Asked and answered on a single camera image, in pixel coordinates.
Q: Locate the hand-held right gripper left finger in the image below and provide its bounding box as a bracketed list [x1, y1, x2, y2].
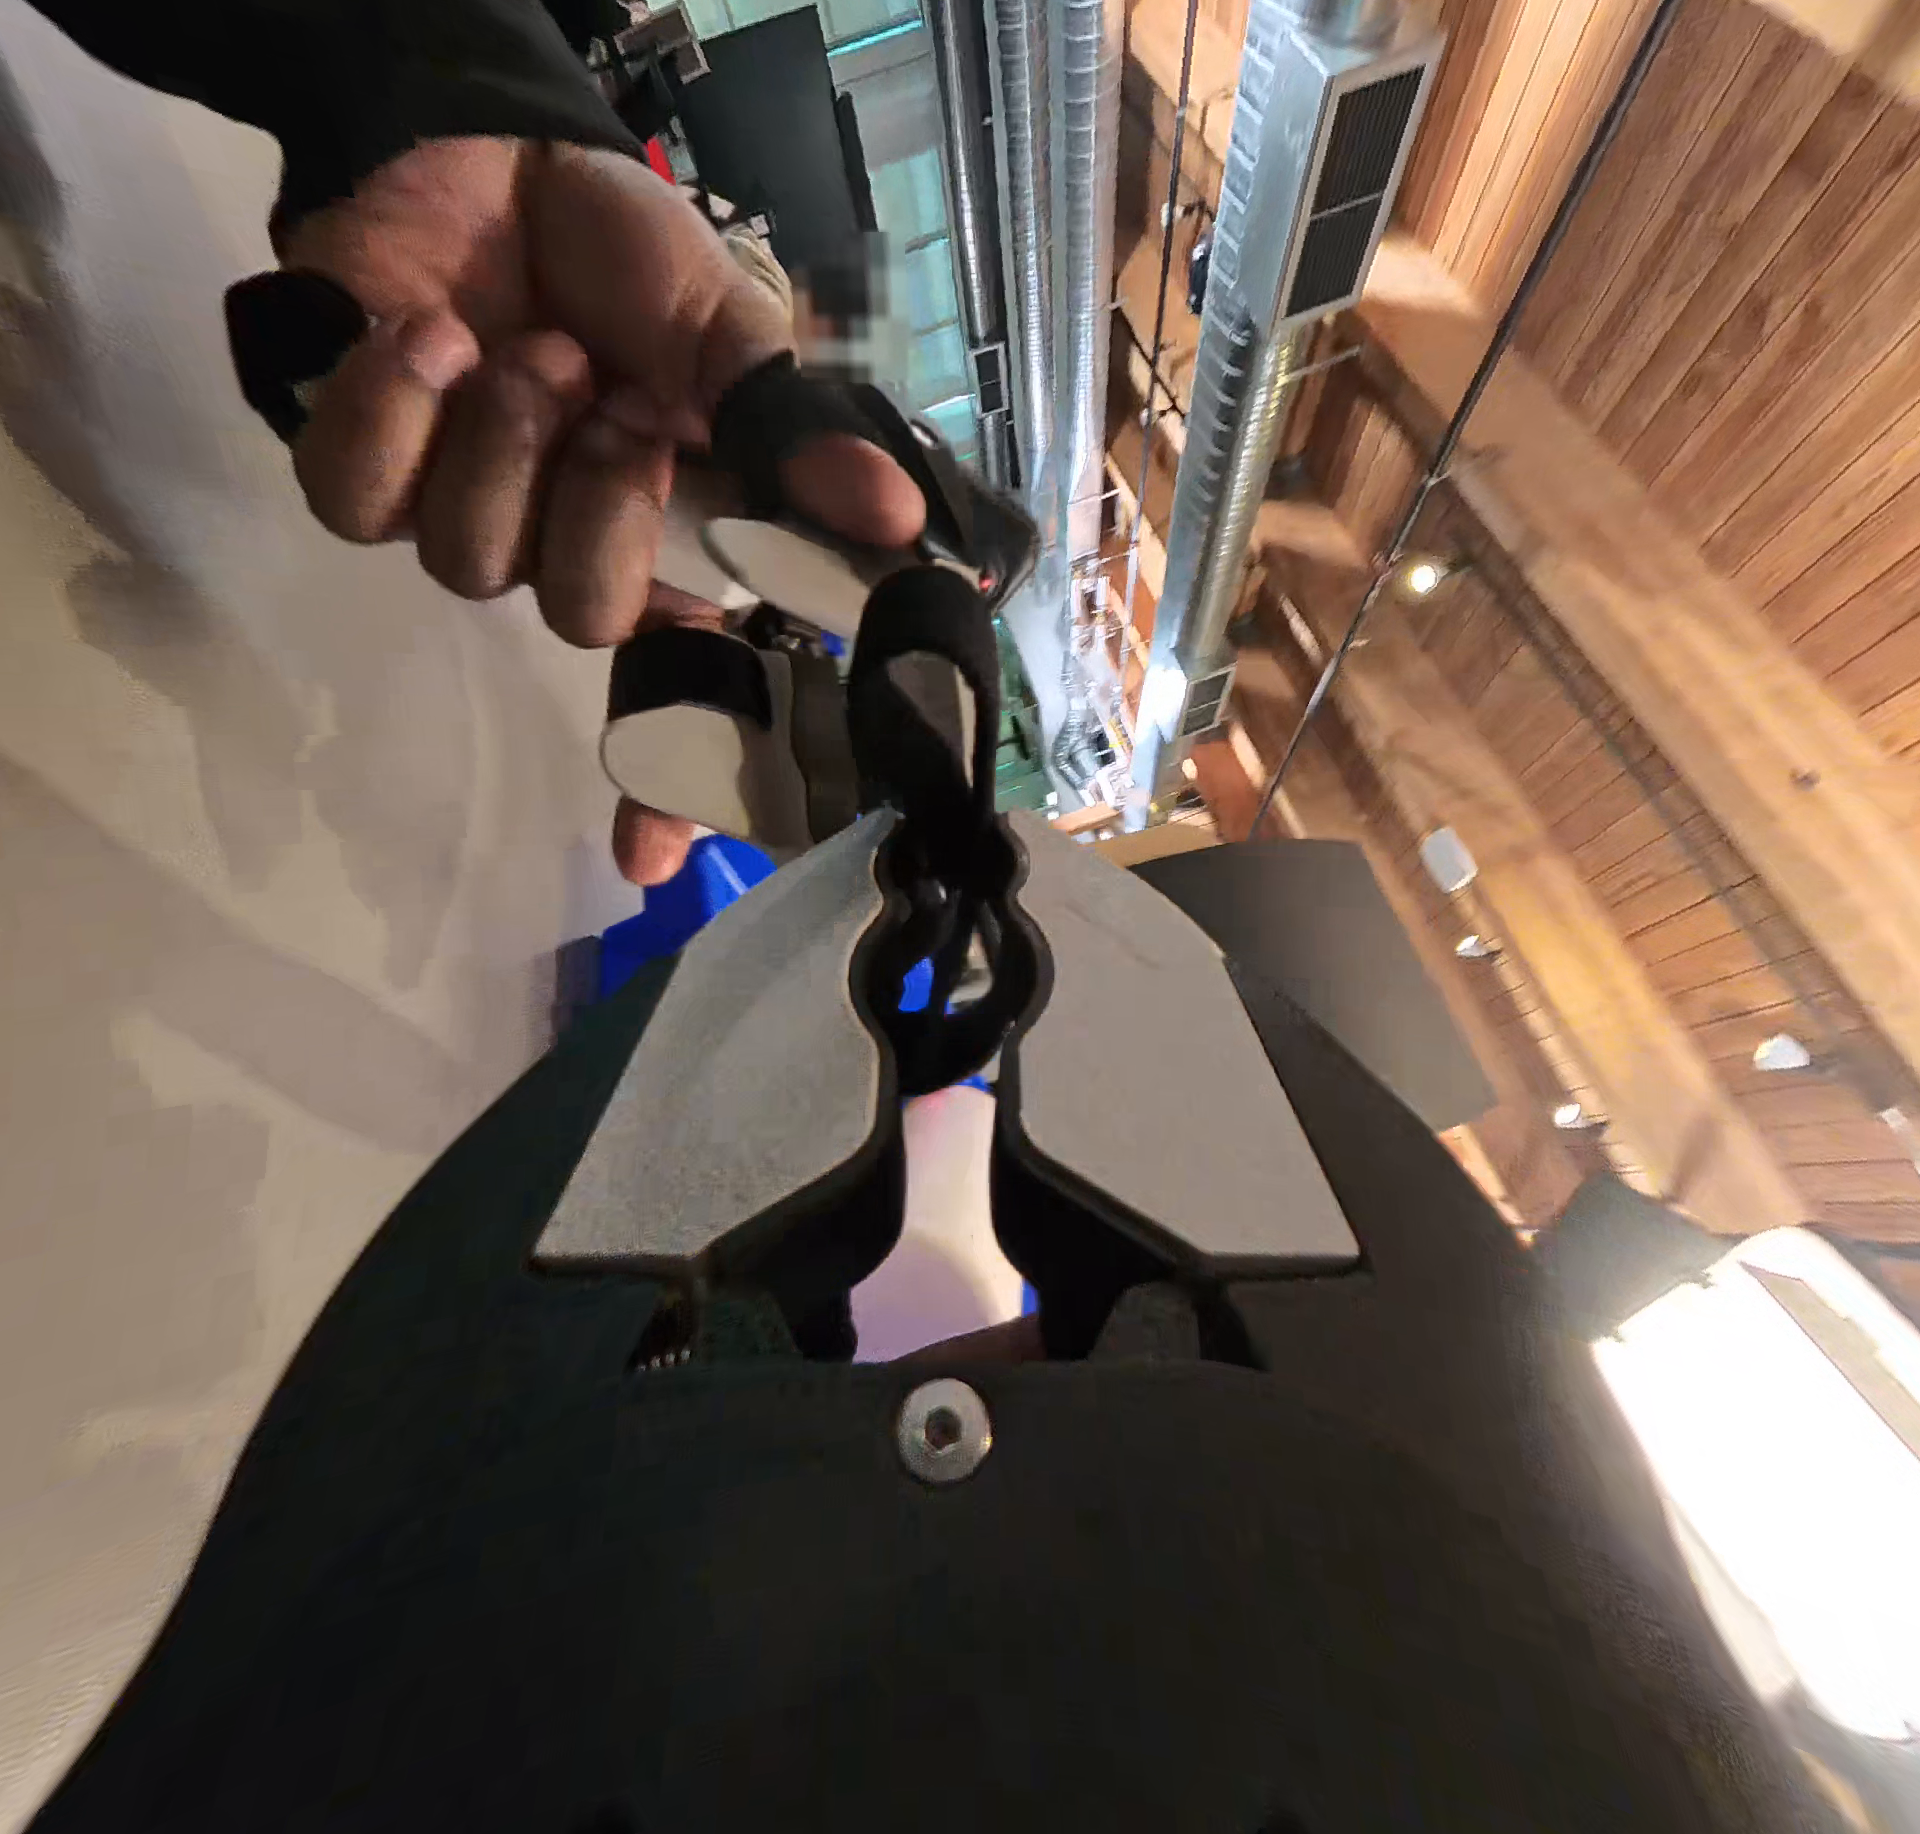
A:
[532, 804, 912, 1281]

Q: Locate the person's left hand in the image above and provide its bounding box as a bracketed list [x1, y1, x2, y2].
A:
[274, 140, 932, 889]

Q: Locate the silver ventilation duct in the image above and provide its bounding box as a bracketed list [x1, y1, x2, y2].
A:
[1132, 0, 1445, 816]

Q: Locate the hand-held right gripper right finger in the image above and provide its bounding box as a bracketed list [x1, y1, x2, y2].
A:
[991, 812, 1366, 1281]

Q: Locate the black fabric strap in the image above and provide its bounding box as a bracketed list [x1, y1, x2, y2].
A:
[845, 563, 1048, 1098]

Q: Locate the white panel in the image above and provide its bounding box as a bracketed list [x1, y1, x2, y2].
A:
[1590, 1224, 1920, 1746]

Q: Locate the white plastic bottle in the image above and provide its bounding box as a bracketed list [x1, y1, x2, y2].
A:
[854, 1084, 1034, 1361]

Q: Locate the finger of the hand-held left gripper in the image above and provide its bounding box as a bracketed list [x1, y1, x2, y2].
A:
[884, 657, 978, 801]
[772, 649, 860, 847]

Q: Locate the blue plastic bin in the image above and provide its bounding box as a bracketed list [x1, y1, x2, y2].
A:
[555, 831, 1039, 1317]

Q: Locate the person's left forearm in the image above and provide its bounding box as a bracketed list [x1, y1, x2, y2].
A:
[0, 0, 650, 239]

